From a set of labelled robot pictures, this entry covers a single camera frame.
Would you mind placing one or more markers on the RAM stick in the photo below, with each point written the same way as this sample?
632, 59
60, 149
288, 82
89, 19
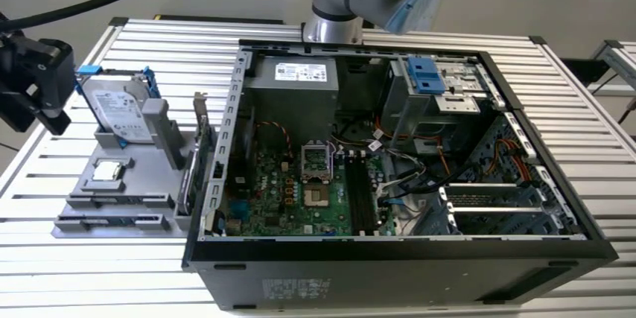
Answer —
110, 218
118, 196

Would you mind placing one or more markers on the black RAM slot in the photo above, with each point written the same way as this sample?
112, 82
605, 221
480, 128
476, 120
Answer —
352, 195
364, 195
358, 195

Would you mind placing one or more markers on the hard disk in blue carrier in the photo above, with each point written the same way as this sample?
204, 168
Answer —
116, 109

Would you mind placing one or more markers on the silver CPU chip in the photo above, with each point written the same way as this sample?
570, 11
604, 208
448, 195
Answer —
106, 171

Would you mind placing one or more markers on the grey parts rack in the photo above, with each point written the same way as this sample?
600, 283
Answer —
144, 176

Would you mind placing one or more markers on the black graphics card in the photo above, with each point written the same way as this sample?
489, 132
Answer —
201, 146

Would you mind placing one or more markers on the grey power supply unit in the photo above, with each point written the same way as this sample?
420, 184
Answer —
293, 109

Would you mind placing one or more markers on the CPU socket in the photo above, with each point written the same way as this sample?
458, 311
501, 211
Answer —
316, 196

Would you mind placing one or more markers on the green motherboard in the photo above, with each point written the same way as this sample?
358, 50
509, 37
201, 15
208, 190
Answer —
328, 217

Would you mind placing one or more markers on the grey metal disk bay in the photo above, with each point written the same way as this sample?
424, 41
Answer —
412, 117

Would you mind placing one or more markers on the blue disk bay latch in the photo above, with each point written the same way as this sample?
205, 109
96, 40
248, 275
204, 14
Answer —
422, 76

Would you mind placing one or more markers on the black PC case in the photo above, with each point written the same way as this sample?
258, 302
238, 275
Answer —
397, 280

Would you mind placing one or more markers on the metal expansion slot cover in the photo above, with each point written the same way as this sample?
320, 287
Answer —
496, 209

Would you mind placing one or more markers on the aluminium side table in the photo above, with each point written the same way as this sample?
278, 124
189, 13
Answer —
622, 57

